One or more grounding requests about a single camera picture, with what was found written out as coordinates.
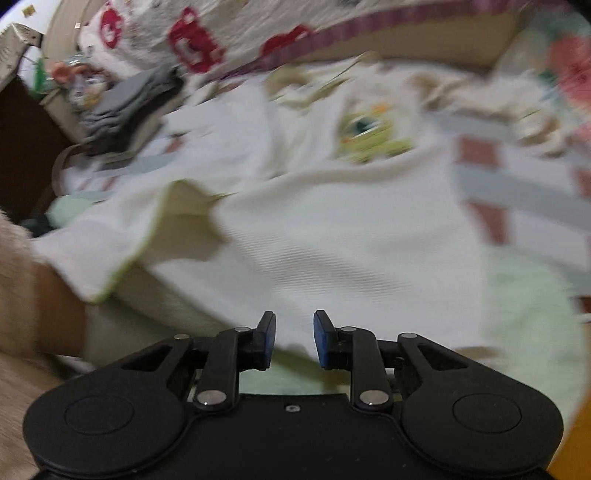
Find mint green cloth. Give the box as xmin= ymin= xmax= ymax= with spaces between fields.
xmin=46 ymin=194 xmax=587 ymax=398

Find printed floor mat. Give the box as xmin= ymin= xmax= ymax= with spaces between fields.
xmin=60 ymin=78 xmax=591 ymax=296

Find dark grey folded garment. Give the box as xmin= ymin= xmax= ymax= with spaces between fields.
xmin=88 ymin=106 xmax=167 ymax=158

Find dark wooden cabinet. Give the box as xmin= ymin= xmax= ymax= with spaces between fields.
xmin=0 ymin=74 xmax=70 ymax=222

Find floral printed cloth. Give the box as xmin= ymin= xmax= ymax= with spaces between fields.
xmin=499 ymin=9 xmax=591 ymax=153

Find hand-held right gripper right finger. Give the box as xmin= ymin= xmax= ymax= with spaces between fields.
xmin=313 ymin=310 xmax=467 ymax=411

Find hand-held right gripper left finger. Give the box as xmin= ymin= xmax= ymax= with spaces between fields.
xmin=122 ymin=311 xmax=278 ymax=411

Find cardboard box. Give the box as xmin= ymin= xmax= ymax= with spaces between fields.
xmin=0 ymin=23 xmax=44 ymax=88

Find person's left forearm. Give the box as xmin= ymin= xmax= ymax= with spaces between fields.
xmin=0 ymin=208 xmax=88 ymax=480

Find stack of folded grey clothes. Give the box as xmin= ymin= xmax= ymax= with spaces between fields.
xmin=83 ymin=65 xmax=185 ymax=139

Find bear-print quilted bedspread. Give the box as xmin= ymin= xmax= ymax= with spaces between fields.
xmin=78 ymin=0 xmax=522 ymax=88

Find beige bed base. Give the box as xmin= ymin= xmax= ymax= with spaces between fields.
xmin=318 ymin=14 xmax=518 ymax=70

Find white waffle top with print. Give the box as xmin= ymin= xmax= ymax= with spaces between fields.
xmin=32 ymin=58 xmax=490 ymax=365

